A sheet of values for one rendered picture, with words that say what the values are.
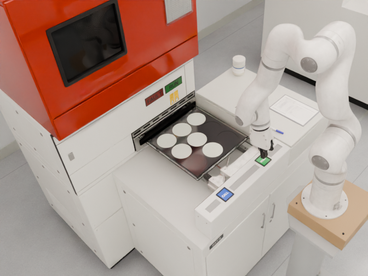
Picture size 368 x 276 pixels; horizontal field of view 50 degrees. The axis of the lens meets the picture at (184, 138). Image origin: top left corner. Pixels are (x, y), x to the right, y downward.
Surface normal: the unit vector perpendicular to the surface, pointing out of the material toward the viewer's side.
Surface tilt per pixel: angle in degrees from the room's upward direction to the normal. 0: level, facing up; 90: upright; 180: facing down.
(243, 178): 0
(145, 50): 90
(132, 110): 90
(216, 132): 0
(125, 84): 90
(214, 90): 0
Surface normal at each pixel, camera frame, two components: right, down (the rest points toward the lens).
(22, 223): -0.07, -0.70
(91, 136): 0.70, 0.47
